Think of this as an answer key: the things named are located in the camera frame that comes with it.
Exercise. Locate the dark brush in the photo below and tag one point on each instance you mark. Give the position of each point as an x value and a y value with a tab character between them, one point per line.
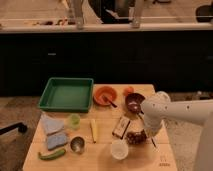
109	101

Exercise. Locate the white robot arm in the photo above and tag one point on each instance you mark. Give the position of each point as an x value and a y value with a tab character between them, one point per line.
160	106

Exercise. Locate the orange bowl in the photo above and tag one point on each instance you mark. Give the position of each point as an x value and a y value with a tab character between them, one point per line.
104	94

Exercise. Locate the small orange fruit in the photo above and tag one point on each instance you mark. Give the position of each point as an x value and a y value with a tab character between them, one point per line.
128	90

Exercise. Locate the dark brown bowl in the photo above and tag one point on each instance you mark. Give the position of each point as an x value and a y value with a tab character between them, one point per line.
133	102

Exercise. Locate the green plastic tray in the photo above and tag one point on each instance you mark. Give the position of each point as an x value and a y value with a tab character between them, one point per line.
67	95

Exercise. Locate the yellow banana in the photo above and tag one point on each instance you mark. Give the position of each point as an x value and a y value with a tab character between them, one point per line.
94	130

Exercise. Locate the red grape bunch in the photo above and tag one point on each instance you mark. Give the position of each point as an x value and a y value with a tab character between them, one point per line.
135	138

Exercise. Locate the small metal bowl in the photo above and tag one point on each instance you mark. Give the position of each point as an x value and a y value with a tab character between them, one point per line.
77	145

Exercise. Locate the white plastic cup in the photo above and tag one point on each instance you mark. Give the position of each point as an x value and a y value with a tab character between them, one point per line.
119	149

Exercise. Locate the light blue cloth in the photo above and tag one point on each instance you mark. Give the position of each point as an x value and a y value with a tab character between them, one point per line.
51	125

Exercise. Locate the blue sponge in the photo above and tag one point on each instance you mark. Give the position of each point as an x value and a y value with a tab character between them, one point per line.
56	140

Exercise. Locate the green chili pepper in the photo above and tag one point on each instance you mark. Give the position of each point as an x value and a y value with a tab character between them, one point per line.
57	154

